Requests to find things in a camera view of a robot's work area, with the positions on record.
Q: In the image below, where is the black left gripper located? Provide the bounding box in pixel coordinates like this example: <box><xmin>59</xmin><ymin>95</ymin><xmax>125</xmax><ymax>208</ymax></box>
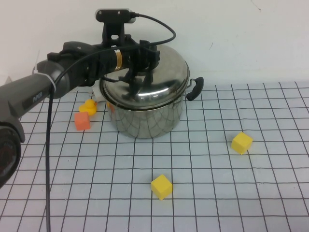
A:
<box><xmin>120</xmin><ymin>37</ymin><xmax>162</xmax><ymax>85</ymax></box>

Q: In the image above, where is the stainless steel pot lid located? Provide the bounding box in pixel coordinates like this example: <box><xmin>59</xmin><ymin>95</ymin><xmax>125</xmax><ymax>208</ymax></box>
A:
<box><xmin>100</xmin><ymin>45</ymin><xmax>191</xmax><ymax>110</ymax></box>

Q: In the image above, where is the white power adapter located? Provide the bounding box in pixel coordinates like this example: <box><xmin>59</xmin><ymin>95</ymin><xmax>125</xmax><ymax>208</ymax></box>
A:
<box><xmin>90</xmin><ymin>86</ymin><xmax>105</xmax><ymax>102</ymax></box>

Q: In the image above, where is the yellow rubber duck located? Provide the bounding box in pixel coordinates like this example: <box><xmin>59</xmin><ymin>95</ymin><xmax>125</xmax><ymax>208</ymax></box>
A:
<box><xmin>79</xmin><ymin>99</ymin><xmax>98</xmax><ymax>117</ymax></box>

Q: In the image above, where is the orange foam cube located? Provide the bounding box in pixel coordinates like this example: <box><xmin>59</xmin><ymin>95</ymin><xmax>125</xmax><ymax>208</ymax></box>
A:
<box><xmin>74</xmin><ymin>111</ymin><xmax>91</xmax><ymax>131</ymax></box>

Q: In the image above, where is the white zip tie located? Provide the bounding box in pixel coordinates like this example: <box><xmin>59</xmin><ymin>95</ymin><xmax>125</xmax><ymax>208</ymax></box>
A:
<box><xmin>33</xmin><ymin>50</ymin><xmax>57</xmax><ymax>94</ymax></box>

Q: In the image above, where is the yellow foam cube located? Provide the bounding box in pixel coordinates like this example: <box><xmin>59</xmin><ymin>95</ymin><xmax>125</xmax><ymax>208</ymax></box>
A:
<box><xmin>230</xmin><ymin>131</ymin><xmax>254</xmax><ymax>155</ymax></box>
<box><xmin>150</xmin><ymin>174</ymin><xmax>173</xmax><ymax>201</ymax></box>

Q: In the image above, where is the white black grid tablecloth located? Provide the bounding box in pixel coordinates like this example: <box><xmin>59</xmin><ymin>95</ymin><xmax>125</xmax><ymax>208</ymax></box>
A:
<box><xmin>0</xmin><ymin>81</ymin><xmax>309</xmax><ymax>232</ymax></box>

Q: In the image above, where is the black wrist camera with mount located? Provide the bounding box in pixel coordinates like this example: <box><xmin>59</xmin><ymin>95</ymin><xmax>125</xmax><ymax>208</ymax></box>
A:
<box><xmin>95</xmin><ymin>8</ymin><xmax>136</xmax><ymax>48</ymax></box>

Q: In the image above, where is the black camera cable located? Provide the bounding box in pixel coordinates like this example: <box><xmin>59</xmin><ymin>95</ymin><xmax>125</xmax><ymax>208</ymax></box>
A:
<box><xmin>45</xmin><ymin>12</ymin><xmax>176</xmax><ymax>232</ymax></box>

